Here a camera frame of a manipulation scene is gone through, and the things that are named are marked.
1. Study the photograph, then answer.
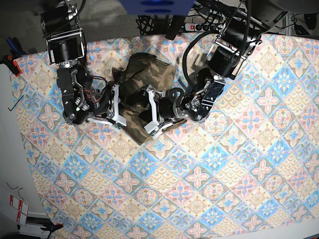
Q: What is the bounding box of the black blue bottom clamp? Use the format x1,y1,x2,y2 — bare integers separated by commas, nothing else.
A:
40,223,63,237

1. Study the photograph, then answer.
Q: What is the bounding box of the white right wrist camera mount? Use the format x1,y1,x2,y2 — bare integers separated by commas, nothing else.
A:
86,84,127,130

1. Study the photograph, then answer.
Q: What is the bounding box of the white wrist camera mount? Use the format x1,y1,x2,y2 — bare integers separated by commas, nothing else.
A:
144,84,176,139
86,84,127,130

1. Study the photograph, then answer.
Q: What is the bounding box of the camouflage T-shirt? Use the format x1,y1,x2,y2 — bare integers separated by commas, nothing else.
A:
112,53,176,145

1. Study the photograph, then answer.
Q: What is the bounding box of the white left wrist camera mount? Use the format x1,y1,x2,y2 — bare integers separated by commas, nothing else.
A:
144,84,176,139

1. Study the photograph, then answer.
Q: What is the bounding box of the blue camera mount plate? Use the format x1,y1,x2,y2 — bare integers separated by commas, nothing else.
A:
120,0,195,15

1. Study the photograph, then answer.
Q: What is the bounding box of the red black table clamp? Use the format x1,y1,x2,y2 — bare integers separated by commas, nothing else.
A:
0,55,21,77

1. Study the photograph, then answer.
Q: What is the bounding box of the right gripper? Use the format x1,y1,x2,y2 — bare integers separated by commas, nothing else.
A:
92,86,114,119

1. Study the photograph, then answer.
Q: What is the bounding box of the black allen key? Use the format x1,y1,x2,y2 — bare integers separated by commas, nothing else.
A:
8,95,24,112

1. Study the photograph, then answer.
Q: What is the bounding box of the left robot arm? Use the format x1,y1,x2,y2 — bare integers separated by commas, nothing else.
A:
137,0,289,126

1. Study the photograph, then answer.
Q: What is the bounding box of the blue table clamp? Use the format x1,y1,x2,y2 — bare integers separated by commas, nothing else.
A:
6,37,26,58

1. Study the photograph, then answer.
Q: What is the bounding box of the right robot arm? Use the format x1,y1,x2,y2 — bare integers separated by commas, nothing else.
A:
40,0,115,126

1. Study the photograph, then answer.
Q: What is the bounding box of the patterned tile tablecloth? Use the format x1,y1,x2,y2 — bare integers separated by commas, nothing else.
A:
10,34,319,239

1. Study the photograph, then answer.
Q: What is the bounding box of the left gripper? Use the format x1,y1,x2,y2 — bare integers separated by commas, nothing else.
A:
129,88,188,123

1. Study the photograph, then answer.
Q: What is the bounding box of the red white label tag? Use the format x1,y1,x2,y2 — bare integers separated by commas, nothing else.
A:
9,195,29,226

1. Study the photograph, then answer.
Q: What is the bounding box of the white power strip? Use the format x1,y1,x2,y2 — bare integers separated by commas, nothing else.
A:
181,23,223,34

